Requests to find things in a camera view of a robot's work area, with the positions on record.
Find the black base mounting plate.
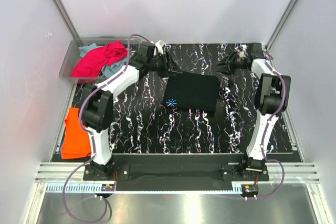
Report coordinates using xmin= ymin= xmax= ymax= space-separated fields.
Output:
xmin=83 ymin=154 xmax=269 ymax=182

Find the pink t-shirt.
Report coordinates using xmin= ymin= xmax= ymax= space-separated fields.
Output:
xmin=71 ymin=40 xmax=129 ymax=78

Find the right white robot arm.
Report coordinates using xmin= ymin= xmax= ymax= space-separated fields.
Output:
xmin=216 ymin=43 xmax=291 ymax=181

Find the grey-blue t-shirt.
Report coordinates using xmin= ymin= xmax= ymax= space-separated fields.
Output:
xmin=78 ymin=43 xmax=127 ymax=78

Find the left aluminium frame post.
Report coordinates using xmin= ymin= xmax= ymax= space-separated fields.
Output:
xmin=52 ymin=0 xmax=79 ymax=39

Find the folded orange t-shirt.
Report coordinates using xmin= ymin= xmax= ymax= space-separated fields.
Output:
xmin=62 ymin=107 xmax=91 ymax=159

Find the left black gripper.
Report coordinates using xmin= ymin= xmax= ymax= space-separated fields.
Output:
xmin=148 ymin=52 xmax=182 ymax=79

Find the right aluminium frame post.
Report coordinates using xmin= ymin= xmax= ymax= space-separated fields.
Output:
xmin=265 ymin=0 xmax=299 ymax=51

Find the clear plastic bin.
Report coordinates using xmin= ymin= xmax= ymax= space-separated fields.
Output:
xmin=59 ymin=36 xmax=129 ymax=83

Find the aluminium front rail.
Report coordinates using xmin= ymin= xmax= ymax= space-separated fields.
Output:
xmin=35 ymin=162 xmax=319 ymax=183

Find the aluminium frame post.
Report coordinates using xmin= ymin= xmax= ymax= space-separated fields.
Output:
xmin=52 ymin=0 xmax=79 ymax=39
xmin=265 ymin=0 xmax=299 ymax=51

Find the white slotted cable duct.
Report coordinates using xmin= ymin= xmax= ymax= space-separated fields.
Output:
xmin=46 ymin=182 xmax=260 ymax=195

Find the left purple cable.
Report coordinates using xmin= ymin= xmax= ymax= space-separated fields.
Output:
xmin=62 ymin=34 xmax=153 ymax=222

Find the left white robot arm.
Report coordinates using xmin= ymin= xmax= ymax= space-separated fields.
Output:
xmin=78 ymin=40 xmax=182 ymax=180

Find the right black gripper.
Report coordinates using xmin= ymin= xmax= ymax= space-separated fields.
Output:
xmin=212 ymin=50 xmax=247 ymax=76

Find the folded blue t-shirt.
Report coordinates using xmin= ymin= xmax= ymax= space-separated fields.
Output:
xmin=59 ymin=142 xmax=64 ymax=158

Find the black polo shirt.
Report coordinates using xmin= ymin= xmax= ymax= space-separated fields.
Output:
xmin=162 ymin=72 xmax=220 ymax=112

